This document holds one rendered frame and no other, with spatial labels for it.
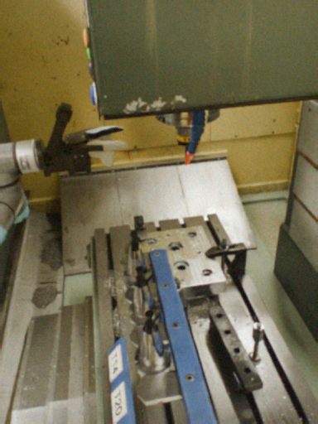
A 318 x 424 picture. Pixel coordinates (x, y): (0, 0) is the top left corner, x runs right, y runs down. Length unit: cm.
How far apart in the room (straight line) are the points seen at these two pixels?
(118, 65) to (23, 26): 137
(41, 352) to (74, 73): 120
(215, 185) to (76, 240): 75
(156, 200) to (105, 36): 149
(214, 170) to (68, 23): 99
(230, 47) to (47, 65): 141
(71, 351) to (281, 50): 109
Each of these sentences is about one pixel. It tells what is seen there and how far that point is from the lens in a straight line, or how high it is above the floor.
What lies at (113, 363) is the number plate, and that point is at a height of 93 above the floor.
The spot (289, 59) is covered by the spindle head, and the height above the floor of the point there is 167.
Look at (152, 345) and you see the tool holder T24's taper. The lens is 70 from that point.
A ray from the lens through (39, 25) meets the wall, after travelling 194.
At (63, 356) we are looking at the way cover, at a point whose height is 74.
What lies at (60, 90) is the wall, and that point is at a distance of 199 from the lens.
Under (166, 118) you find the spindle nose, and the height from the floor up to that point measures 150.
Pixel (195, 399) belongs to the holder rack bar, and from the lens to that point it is 69.
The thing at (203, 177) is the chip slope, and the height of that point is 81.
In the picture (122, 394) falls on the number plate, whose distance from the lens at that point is 103.
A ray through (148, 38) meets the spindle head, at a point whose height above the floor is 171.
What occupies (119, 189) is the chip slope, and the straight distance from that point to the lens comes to 207.
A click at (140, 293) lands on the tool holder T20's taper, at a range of 76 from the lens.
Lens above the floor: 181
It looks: 33 degrees down
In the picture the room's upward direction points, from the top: 3 degrees counter-clockwise
